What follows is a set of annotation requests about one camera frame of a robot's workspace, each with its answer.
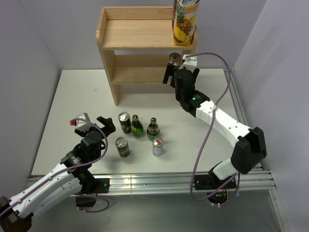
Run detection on black can front left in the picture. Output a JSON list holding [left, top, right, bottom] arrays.
[[115, 137, 130, 158]]

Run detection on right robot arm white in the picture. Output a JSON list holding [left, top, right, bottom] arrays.
[[162, 63, 267, 189]]

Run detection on silver red-top can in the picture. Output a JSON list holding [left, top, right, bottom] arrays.
[[152, 137, 164, 157], [169, 52, 182, 66]]

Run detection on black can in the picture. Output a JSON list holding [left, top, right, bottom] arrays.
[[118, 112, 131, 134], [115, 137, 130, 158]]

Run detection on wooden two-tier shelf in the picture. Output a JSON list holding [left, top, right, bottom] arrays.
[[96, 6, 198, 105]]

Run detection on green glass bottle right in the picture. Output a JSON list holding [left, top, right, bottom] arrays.
[[147, 117, 160, 141]]

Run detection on pineapple juice carton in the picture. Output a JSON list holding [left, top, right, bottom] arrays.
[[172, 0, 200, 46]]

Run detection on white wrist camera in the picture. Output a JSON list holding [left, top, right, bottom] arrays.
[[70, 113, 92, 132], [179, 54, 197, 73]]

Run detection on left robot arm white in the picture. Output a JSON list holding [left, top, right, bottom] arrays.
[[0, 113, 116, 232]]

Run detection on black can rear left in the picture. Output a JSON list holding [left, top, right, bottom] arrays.
[[118, 112, 131, 134]]

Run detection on green glass bottle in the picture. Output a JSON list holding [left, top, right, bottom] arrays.
[[147, 117, 160, 141], [130, 115, 143, 138]]

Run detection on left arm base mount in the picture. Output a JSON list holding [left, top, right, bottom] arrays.
[[75, 178, 110, 208]]

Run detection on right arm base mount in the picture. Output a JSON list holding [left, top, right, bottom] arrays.
[[193, 170, 240, 207]]

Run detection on green glass bottle left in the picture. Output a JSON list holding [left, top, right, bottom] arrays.
[[130, 115, 143, 138]]

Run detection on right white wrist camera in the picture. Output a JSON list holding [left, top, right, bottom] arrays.
[[179, 54, 197, 73]]

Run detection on aluminium rail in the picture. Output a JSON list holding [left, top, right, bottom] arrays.
[[224, 69, 248, 125], [26, 170, 276, 197]]

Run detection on right side aluminium rail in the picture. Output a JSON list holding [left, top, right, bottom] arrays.
[[224, 69, 248, 125]]

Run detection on front aluminium rail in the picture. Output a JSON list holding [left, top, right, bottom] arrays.
[[26, 170, 276, 197]]

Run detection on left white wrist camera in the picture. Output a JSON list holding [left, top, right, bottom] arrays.
[[70, 113, 92, 132]]

